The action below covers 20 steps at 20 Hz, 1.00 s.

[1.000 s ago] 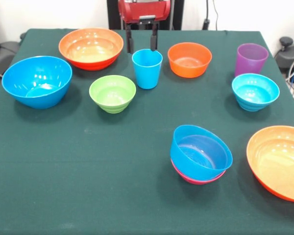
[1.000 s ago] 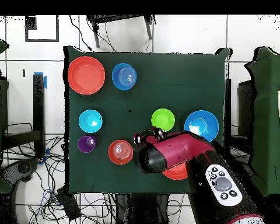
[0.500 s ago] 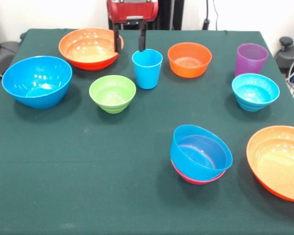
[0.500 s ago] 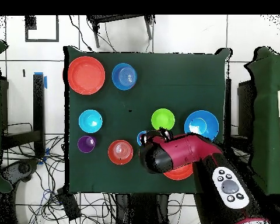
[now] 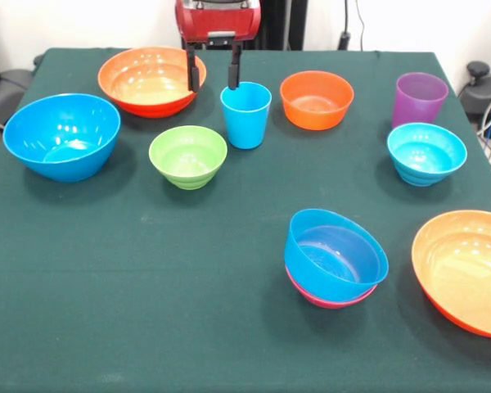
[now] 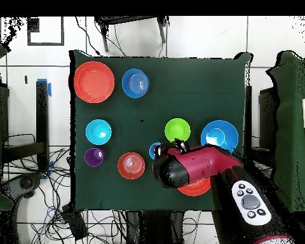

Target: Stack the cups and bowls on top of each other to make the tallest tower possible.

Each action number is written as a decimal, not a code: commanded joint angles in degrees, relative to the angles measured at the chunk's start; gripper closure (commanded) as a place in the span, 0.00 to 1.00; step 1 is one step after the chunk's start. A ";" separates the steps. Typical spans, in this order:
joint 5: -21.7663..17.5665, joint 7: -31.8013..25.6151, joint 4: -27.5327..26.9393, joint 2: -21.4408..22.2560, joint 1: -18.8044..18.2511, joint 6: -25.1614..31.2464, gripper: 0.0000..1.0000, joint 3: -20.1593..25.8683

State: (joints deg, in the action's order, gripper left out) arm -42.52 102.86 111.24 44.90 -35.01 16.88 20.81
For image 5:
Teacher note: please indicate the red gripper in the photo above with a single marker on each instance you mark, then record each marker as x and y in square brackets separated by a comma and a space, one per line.
[217, 22]

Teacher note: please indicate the blue cup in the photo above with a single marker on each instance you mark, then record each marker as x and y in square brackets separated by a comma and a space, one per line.
[245, 123]

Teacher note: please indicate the green ribbed bowl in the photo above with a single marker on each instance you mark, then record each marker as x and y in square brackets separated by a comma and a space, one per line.
[188, 159]

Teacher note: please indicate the medium blue bowl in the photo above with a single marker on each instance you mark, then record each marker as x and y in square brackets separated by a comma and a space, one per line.
[331, 262]

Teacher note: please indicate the pink bowl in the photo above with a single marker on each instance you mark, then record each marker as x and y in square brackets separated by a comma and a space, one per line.
[327, 302]

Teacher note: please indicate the large orange bowl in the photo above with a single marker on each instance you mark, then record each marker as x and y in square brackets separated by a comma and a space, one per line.
[151, 82]
[462, 270]

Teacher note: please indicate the small orange bowl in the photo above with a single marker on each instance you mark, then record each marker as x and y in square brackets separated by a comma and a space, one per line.
[317, 102]

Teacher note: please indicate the large blue bowl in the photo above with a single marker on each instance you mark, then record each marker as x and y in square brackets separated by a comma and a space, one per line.
[61, 135]

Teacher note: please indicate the purple cup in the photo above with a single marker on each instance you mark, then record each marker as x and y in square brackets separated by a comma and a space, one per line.
[417, 102]

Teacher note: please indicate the dark green tablecloth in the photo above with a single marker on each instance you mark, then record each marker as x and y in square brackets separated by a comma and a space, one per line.
[147, 286]

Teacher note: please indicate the light blue ribbed bowl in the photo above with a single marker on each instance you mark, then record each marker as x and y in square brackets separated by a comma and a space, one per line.
[426, 159]

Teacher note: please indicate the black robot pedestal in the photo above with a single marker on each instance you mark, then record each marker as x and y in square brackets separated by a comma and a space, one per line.
[280, 24]

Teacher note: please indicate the dark grey pedestal foot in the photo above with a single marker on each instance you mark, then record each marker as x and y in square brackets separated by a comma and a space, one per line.
[487, 94]

